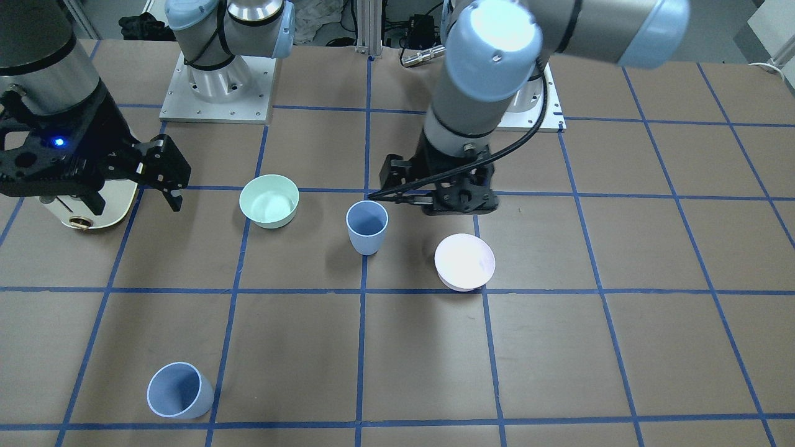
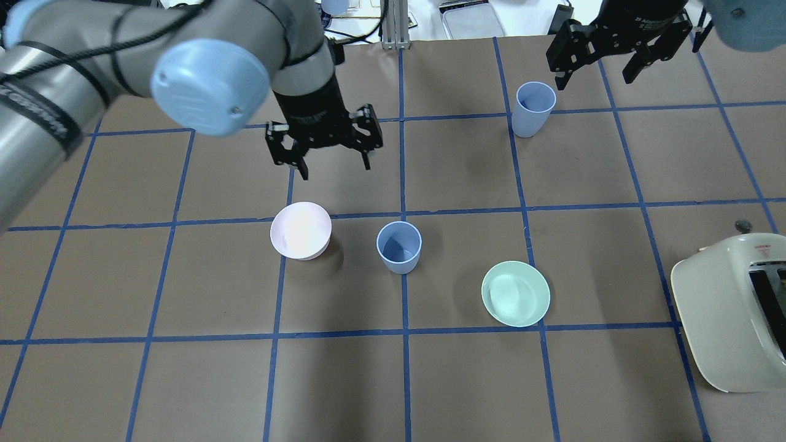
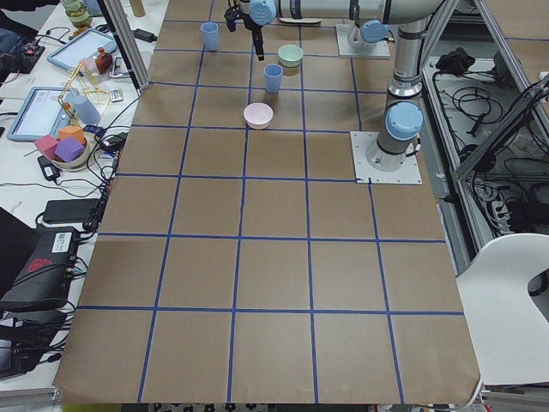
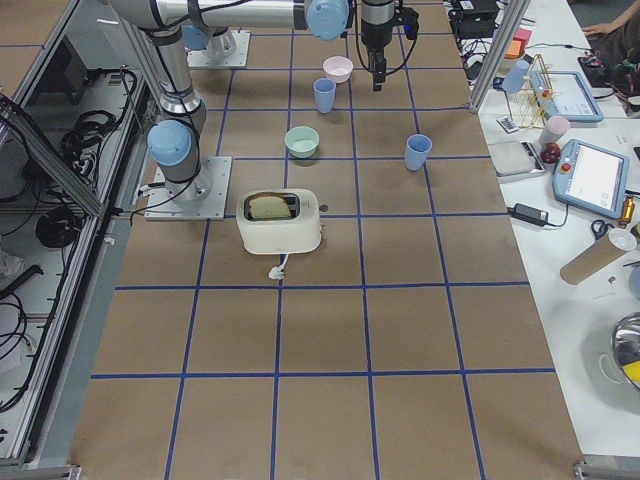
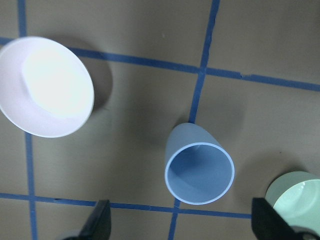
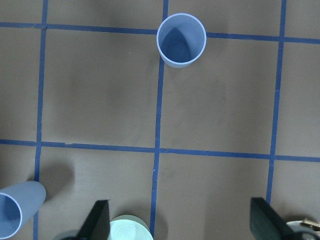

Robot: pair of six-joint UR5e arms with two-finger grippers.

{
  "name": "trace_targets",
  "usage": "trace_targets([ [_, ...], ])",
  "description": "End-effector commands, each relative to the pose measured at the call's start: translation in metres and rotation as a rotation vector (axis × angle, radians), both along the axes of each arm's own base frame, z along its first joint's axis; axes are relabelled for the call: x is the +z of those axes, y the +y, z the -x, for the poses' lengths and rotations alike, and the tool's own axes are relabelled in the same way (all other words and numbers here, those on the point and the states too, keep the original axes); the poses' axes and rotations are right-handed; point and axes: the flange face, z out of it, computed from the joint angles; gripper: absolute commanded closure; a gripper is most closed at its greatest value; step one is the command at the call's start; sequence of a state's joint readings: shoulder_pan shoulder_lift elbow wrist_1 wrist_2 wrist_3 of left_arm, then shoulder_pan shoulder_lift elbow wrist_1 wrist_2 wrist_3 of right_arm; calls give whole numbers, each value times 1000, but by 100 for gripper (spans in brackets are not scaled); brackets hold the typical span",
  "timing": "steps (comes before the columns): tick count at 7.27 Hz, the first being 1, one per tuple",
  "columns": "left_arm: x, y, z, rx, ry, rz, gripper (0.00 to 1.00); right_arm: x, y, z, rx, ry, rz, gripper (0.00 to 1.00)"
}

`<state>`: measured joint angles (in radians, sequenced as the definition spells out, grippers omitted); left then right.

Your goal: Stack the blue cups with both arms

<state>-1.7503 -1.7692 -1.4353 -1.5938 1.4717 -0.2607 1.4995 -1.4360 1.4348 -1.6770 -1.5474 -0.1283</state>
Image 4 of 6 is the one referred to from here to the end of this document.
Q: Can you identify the cardboard tube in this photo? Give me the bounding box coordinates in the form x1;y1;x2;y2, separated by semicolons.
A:
559;228;637;285

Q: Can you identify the steel mixing bowl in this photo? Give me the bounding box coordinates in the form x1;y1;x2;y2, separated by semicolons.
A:
612;312;639;389

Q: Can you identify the pink bowl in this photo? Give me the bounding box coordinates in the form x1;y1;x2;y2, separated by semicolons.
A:
322;56;354;84

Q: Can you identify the toast slice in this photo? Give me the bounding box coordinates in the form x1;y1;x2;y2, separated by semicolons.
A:
249;195;291;220

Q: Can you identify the cream white toaster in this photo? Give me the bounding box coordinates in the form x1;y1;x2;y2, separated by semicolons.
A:
236;188;322;255

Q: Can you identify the teach pendant tablet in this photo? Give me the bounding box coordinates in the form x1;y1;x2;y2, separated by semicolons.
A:
529;70;604;123
552;139;629;219

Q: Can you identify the blue cup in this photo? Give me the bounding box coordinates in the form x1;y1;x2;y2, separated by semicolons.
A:
313;78;336;114
404;134;432;171

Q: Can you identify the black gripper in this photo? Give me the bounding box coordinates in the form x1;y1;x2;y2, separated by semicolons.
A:
360;0;419;92

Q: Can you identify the black power adapter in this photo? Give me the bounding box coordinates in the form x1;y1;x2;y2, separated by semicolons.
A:
507;203;548;227

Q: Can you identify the aluminium frame post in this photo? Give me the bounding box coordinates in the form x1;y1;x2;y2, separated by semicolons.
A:
468;0;530;114

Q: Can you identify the kitchen scale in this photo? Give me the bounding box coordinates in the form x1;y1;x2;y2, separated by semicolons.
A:
488;141;545;183

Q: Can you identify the mint green bowl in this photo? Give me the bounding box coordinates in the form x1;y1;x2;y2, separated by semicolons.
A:
284;126;320;159

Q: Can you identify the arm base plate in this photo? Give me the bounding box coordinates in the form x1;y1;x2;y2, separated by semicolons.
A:
144;156;232;221
183;27;251;70

